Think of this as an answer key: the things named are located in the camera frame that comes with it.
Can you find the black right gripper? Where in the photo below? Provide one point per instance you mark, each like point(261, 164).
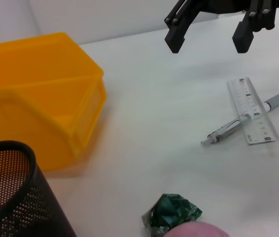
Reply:
point(223, 6)

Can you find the green plastic wrapper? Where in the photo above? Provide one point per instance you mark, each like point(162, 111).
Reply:
point(173, 209)

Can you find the pink peach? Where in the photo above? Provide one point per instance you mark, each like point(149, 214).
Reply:
point(196, 230)

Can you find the clear grey ballpoint pen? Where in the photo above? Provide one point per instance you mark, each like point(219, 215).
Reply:
point(223, 129)

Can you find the clear plastic ruler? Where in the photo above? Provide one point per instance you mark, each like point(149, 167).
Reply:
point(257, 118)

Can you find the black mesh pen holder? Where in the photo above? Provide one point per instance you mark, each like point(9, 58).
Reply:
point(30, 209)

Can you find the yellow plastic bin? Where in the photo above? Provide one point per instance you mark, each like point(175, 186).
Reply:
point(43, 98)

